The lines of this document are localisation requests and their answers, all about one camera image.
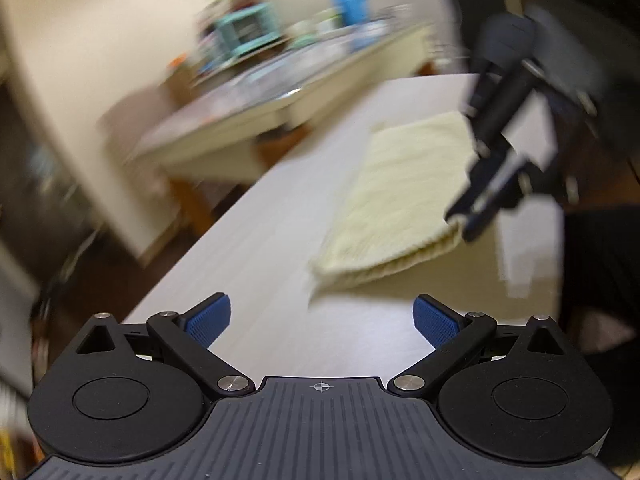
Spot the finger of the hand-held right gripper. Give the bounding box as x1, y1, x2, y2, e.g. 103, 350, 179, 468
444, 60, 540, 225
461, 160, 582, 243

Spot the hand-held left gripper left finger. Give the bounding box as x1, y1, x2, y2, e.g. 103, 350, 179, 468
76, 292, 253, 395

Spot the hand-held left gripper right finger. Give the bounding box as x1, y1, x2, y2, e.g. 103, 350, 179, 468
387, 294, 571, 395

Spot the beige towel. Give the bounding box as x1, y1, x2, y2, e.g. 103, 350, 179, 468
307, 110, 477, 292

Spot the cluttered side table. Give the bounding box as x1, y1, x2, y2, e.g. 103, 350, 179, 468
127, 20, 437, 188

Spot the dark cabinet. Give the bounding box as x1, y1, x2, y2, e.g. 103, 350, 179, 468
0, 72, 103, 291

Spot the teal small rack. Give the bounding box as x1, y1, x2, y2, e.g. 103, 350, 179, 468
214, 2, 282, 57

